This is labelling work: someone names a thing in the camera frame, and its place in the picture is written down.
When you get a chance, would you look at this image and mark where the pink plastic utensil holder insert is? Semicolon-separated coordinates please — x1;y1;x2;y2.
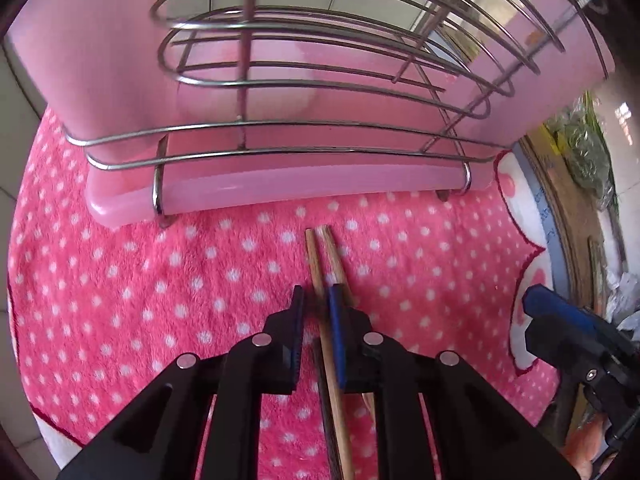
5;0;617;163

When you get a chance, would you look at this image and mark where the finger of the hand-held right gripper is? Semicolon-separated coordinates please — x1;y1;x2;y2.
522;284;640;357
524;316;614;384

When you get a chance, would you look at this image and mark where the pink plastic drip tray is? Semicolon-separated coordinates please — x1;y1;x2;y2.
85;147;494;227

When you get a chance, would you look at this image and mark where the crumpled white plastic bag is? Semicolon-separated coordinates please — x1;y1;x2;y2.
604;269;640;323

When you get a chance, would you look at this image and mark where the metal wire utensil rack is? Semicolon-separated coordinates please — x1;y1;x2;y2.
65;0;608;228

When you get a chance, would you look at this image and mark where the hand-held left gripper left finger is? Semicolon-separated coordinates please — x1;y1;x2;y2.
57;285;306;480

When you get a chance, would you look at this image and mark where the dark thin stick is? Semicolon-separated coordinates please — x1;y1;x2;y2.
314;347;343;480

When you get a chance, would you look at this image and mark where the pink polka dot blanket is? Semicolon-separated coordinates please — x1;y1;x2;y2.
7;105;566;480

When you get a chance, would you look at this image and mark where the plastic bag of greens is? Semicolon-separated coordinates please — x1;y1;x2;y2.
544;109;617;203

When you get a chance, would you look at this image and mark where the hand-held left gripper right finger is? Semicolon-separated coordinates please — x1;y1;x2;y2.
327;284;581;480

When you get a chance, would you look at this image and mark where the person's right hand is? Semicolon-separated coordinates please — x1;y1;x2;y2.
570;417;621;480

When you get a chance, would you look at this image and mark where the wooden chopstick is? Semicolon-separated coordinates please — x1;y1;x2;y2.
319;225;357;307
305;228;356;480

